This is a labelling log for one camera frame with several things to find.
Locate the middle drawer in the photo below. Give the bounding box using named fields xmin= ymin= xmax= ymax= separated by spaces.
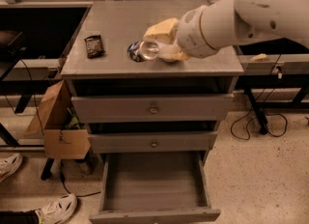
xmin=88 ymin=131 xmax=217 ymax=154

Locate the white sneaker upper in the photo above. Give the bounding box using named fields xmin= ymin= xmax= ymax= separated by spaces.
xmin=0 ymin=153 xmax=23 ymax=182

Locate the open bottom drawer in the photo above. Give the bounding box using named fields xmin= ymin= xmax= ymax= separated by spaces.
xmin=90 ymin=152 xmax=220 ymax=224

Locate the black snack packet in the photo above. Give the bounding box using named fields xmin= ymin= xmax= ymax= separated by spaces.
xmin=84 ymin=35 xmax=104 ymax=59

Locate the redbull can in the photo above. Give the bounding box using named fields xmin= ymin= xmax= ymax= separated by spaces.
xmin=126 ymin=42 xmax=159 ymax=63

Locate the yellow foam piece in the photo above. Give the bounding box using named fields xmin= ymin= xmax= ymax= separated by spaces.
xmin=250 ymin=53 xmax=267 ymax=62

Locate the black floor cable right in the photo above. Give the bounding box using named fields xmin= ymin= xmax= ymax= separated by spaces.
xmin=230 ymin=53 xmax=289 ymax=141

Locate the grey drawer cabinet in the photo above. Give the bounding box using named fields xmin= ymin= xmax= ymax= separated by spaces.
xmin=62 ymin=0 xmax=243 ymax=154

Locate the white sneaker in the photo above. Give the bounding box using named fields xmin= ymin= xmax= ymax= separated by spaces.
xmin=0 ymin=153 xmax=23 ymax=182
xmin=35 ymin=194 xmax=77 ymax=224

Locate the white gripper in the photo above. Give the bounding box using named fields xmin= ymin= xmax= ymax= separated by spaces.
xmin=143 ymin=5 xmax=219 ymax=62

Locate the cardboard box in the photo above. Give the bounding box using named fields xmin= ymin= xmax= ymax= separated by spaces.
xmin=24 ymin=80 xmax=91 ymax=159

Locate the top drawer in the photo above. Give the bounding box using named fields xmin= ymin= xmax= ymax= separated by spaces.
xmin=71 ymin=94 xmax=234 ymax=124

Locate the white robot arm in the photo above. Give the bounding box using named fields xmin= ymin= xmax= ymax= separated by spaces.
xmin=143 ymin=0 xmax=309 ymax=61

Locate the white sneaker lower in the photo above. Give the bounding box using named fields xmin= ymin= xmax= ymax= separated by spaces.
xmin=35 ymin=194 xmax=77 ymax=224

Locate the black cable left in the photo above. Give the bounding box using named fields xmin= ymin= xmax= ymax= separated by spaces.
xmin=0 ymin=59 xmax=45 ymax=136

